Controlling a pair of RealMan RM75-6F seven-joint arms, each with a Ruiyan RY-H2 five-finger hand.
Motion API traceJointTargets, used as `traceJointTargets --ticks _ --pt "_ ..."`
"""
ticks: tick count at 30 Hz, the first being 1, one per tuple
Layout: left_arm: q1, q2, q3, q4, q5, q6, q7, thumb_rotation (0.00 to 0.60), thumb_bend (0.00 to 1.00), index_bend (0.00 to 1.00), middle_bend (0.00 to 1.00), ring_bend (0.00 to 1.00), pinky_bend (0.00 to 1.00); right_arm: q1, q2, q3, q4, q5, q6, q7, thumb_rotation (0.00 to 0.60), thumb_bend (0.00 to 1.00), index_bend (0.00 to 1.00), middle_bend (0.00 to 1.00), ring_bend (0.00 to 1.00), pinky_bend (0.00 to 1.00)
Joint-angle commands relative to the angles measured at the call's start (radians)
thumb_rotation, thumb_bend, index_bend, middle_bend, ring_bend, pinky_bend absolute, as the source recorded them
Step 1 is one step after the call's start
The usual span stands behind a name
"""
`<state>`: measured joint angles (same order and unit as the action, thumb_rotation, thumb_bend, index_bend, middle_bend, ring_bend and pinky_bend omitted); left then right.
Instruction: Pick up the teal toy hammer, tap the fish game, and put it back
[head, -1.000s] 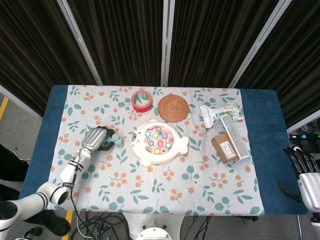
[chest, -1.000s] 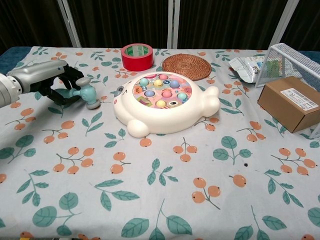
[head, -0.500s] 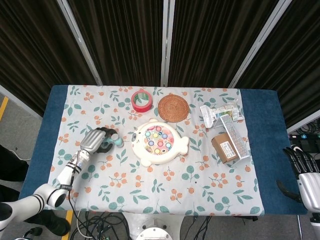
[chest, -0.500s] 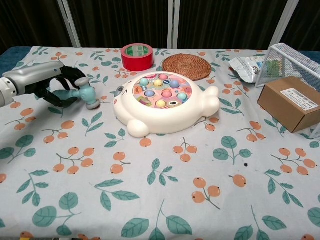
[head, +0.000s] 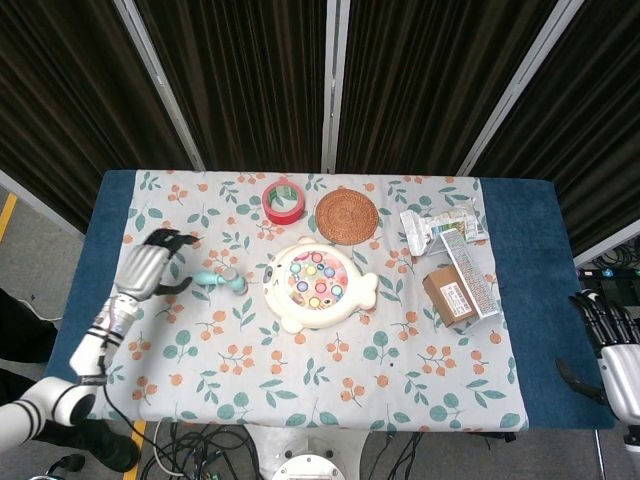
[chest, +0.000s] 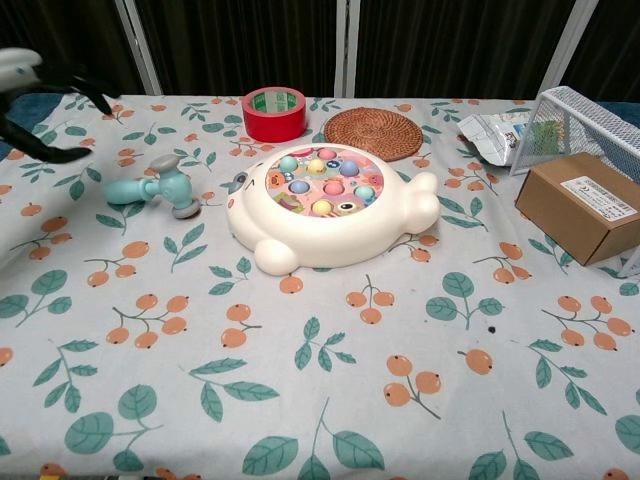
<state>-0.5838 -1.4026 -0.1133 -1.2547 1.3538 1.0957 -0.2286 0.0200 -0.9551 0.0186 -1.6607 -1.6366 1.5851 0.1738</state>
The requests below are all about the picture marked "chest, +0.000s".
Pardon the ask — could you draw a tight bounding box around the red tape roll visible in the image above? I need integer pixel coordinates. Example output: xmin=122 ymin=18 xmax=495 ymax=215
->
xmin=242 ymin=87 xmax=308 ymax=144

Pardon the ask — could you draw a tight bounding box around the white fish-shaped toy board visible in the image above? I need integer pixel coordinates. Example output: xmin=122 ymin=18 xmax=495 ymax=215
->
xmin=223 ymin=142 xmax=441 ymax=277

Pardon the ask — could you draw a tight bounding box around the floral print tablecloth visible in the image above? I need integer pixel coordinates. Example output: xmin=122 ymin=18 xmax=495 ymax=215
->
xmin=0 ymin=93 xmax=640 ymax=480

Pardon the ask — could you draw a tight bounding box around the brown cardboard box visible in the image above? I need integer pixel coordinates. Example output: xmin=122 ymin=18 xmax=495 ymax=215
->
xmin=514 ymin=152 xmax=640 ymax=267

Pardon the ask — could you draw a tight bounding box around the long silver patterned box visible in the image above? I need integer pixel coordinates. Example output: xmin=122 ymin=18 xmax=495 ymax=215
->
xmin=508 ymin=86 xmax=640 ymax=279

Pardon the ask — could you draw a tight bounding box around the round woven rattan coaster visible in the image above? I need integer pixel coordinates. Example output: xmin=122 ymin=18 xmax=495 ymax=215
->
xmin=323 ymin=107 xmax=424 ymax=163

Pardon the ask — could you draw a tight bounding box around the dark pleated partition panel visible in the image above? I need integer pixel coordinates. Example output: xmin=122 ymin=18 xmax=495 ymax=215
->
xmin=117 ymin=0 xmax=359 ymax=99
xmin=539 ymin=0 xmax=640 ymax=104
xmin=334 ymin=0 xmax=576 ymax=101
xmin=0 ymin=0 xmax=164 ymax=97

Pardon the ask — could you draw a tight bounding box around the teal toy mallet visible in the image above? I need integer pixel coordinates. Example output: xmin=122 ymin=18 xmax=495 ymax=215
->
xmin=103 ymin=153 xmax=203 ymax=222

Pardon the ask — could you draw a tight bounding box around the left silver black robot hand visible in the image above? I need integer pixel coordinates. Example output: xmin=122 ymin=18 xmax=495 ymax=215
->
xmin=0 ymin=47 xmax=114 ymax=164

